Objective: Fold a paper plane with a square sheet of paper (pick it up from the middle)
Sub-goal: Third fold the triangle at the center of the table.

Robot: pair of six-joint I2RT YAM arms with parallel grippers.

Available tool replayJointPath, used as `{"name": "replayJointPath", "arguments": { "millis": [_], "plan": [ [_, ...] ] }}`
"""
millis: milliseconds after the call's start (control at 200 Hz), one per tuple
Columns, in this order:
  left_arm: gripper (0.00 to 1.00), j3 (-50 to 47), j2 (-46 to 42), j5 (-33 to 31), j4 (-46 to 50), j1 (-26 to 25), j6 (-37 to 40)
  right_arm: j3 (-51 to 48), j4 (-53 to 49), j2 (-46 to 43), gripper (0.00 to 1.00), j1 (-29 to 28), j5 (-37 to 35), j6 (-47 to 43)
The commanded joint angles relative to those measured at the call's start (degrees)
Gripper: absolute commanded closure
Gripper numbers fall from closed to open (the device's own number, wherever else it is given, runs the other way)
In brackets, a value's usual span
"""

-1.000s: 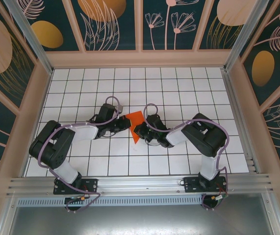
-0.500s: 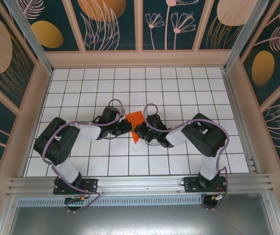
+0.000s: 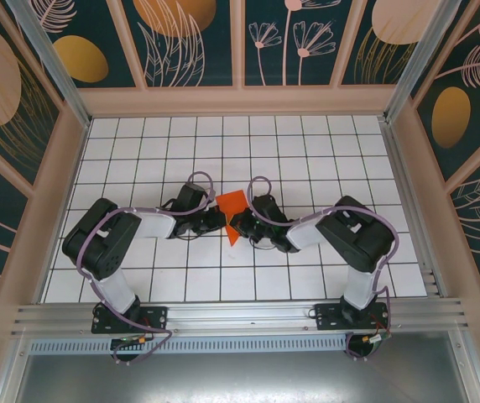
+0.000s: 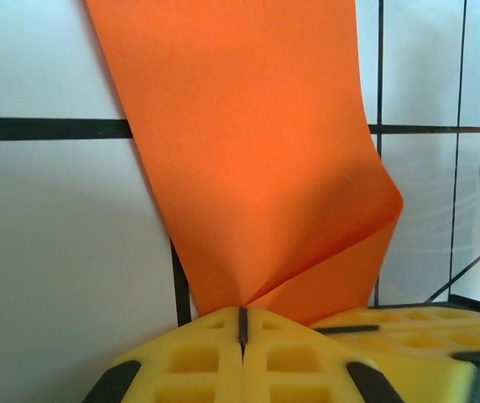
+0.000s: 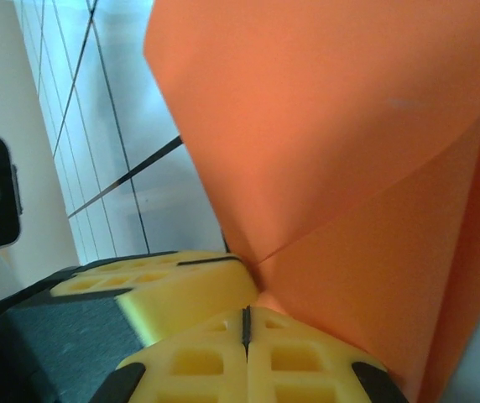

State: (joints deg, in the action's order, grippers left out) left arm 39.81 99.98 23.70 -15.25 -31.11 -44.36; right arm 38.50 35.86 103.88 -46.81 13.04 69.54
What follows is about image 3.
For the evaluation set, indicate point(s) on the orange square paper sheet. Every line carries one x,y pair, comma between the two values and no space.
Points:
231,201

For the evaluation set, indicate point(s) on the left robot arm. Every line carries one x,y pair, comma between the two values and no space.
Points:
97,243

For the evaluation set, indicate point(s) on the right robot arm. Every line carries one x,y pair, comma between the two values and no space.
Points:
361,239

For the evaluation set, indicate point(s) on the grey metal sheet panel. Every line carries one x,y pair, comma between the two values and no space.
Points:
240,378

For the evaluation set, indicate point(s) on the long aluminium mounting rail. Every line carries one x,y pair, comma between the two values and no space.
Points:
240,315

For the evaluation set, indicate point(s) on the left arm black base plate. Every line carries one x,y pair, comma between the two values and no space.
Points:
152,319

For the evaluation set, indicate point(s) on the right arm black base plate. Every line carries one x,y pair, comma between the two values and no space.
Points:
332,317

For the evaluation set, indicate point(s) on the aluminium side rail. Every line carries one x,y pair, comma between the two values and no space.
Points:
412,189

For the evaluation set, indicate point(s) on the aluminium corner post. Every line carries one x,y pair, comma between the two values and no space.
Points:
51,63
420,54

